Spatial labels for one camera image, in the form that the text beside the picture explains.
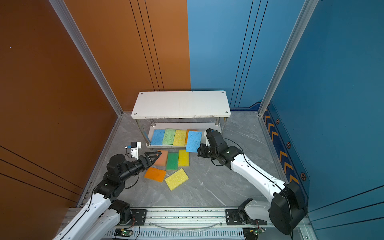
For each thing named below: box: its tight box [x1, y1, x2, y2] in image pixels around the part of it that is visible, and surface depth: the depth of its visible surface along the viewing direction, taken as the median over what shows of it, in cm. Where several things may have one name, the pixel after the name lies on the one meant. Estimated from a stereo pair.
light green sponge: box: [162, 128, 176, 145], surface depth 98 cm
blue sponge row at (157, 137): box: [151, 129, 166, 146], surface depth 97 cm
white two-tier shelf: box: [131, 90, 231, 149], surface depth 79 cm
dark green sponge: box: [166, 152, 179, 170], surface depth 93 cm
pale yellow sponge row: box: [173, 129, 187, 147], surface depth 97 cm
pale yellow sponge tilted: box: [164, 168, 189, 191], surface depth 87 cm
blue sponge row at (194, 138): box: [185, 130, 203, 153], surface depth 82 cm
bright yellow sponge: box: [178, 149, 190, 167], surface depth 96 cm
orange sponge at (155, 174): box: [144, 167, 167, 183], surface depth 87 cm
